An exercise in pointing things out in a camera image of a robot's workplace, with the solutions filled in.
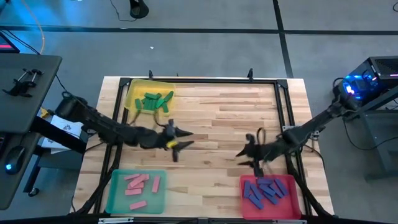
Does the black low desk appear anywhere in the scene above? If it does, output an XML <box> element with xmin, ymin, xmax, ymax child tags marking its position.
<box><xmin>0</xmin><ymin>132</ymin><xmax>43</xmax><ymax>211</ymax></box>

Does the black computer tower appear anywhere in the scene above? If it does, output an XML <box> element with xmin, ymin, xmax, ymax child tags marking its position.
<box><xmin>331</xmin><ymin>55</ymin><xmax>398</xmax><ymax>110</ymax></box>

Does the grey metal cart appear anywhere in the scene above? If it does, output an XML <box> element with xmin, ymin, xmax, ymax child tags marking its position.
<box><xmin>343</xmin><ymin>86</ymin><xmax>398</xmax><ymax>182</ymax></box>

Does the silver metal plate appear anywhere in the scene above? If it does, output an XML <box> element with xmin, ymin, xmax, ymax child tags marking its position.
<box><xmin>98</xmin><ymin>217</ymin><xmax>135</xmax><ymax>224</ymax></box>
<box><xmin>272</xmin><ymin>219</ymin><xmax>308</xmax><ymax>224</ymax></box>

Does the black floor cable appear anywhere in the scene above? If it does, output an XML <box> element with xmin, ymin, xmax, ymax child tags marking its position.
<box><xmin>343</xmin><ymin>123</ymin><xmax>398</xmax><ymax>150</ymax></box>
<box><xmin>0</xmin><ymin>26</ymin><xmax>78</xmax><ymax>103</ymax></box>

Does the black side desk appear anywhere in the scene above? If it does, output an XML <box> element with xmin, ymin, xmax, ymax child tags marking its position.
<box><xmin>0</xmin><ymin>52</ymin><xmax>63</xmax><ymax>134</ymax></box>

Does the black computer mouse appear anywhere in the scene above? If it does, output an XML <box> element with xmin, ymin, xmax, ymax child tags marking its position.
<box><xmin>4</xmin><ymin>146</ymin><xmax>26</xmax><ymax>175</ymax></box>

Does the black support beam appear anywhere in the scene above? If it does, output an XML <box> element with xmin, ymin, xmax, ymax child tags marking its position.
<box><xmin>30</xmin><ymin>115</ymin><xmax>88</xmax><ymax>155</ymax></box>

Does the pink plastic bin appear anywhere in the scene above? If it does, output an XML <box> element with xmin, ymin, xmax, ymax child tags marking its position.
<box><xmin>239</xmin><ymin>174</ymin><xmax>302</xmax><ymax>221</ymax></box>

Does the orange cord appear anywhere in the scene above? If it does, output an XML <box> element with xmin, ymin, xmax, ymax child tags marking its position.
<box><xmin>20</xmin><ymin>0</ymin><xmax>46</xmax><ymax>55</ymax></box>

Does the black stand cable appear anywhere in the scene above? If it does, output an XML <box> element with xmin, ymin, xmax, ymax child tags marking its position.
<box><xmin>108</xmin><ymin>0</ymin><xmax>131</xmax><ymax>23</ymax></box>

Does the white metal bracket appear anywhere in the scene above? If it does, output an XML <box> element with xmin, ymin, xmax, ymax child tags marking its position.
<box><xmin>281</xmin><ymin>125</ymin><xmax>297</xmax><ymax>137</ymax></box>

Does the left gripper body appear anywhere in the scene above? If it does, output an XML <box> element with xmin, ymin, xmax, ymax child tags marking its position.
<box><xmin>144</xmin><ymin>119</ymin><xmax>180</xmax><ymax>163</ymax></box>

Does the white paper sheet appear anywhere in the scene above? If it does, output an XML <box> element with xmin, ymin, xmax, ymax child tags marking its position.
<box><xmin>40</xmin><ymin>114</ymin><xmax>85</xmax><ymax>154</ymax></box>

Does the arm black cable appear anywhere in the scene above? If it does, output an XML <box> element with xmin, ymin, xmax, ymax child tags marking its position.
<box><xmin>256</xmin><ymin>126</ymin><xmax>267</xmax><ymax>147</ymax></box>
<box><xmin>129</xmin><ymin>108</ymin><xmax>170</xmax><ymax>130</ymax></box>

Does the black aluminium table frame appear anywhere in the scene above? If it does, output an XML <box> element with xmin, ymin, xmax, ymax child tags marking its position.
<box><xmin>70</xmin><ymin>77</ymin><xmax>335</xmax><ymax>218</ymax></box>

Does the yellow plastic bin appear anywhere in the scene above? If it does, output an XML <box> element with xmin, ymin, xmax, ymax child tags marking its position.
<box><xmin>123</xmin><ymin>78</ymin><xmax>177</xmax><ymax>118</ymax></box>

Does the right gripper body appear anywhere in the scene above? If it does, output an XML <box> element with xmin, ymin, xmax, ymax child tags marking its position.
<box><xmin>246</xmin><ymin>133</ymin><xmax>290</xmax><ymax>178</ymax></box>

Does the black desk leg caster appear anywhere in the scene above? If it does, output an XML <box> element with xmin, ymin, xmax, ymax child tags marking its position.
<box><xmin>23</xmin><ymin>155</ymin><xmax>42</xmax><ymax>197</ymax></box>

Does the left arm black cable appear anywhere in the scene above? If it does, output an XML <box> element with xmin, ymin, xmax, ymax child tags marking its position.
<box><xmin>129</xmin><ymin>108</ymin><xmax>170</xmax><ymax>130</ymax></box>

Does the black round stand base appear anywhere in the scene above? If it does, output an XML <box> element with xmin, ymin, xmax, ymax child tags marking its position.
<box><xmin>129</xmin><ymin>0</ymin><xmax>150</xmax><ymax>20</ymax></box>

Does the teal green plastic bin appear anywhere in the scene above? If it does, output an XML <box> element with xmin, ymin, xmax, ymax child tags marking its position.
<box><xmin>104</xmin><ymin>169</ymin><xmax>168</xmax><ymax>216</ymax></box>

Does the black desk clamp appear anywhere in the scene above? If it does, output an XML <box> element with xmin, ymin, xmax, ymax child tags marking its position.
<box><xmin>2</xmin><ymin>68</ymin><xmax>44</xmax><ymax>98</ymax></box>

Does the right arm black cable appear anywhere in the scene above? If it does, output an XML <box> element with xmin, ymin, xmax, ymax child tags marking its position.
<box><xmin>256</xmin><ymin>126</ymin><xmax>267</xmax><ymax>147</ymax></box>

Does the tablet screen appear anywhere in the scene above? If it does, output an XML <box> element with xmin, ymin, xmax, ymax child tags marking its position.
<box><xmin>0</xmin><ymin>32</ymin><xmax>20</xmax><ymax>54</ymax></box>

